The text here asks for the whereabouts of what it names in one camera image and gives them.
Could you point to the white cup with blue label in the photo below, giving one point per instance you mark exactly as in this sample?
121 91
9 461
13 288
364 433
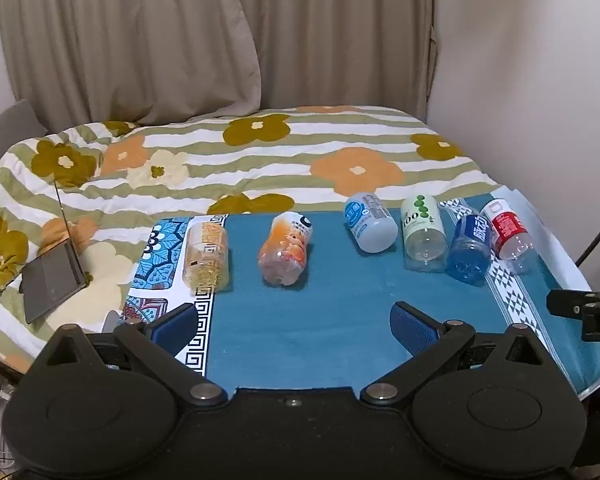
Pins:
371 225

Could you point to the grey upholstered chair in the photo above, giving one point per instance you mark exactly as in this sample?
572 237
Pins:
10 127

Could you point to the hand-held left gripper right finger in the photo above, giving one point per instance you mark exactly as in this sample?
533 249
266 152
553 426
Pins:
411 329

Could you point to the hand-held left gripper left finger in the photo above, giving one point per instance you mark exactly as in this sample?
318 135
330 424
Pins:
172 321

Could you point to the teal patterned table cloth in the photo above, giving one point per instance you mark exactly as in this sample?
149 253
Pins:
330 305

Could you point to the orange label clear plastic cup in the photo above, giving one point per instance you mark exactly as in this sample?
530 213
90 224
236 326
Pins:
286 250

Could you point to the grey laptop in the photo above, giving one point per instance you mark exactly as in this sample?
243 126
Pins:
52 277

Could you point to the beige curtain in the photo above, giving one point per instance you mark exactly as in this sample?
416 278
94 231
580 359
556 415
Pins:
125 40
340 35

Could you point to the blue label clear plastic cup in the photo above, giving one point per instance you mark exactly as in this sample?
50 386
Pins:
470 247

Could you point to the red label clear plastic cup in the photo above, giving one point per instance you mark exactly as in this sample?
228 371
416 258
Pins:
507 232

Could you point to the floral striped blanket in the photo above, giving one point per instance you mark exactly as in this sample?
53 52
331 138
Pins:
260 160

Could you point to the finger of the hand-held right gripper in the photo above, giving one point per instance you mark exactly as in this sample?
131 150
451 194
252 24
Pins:
565 302

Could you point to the yellow label clear plastic cup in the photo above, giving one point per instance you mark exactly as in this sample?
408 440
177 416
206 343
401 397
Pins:
207 255

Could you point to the green dotted label clear cup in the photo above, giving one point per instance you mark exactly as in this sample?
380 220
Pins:
422 232

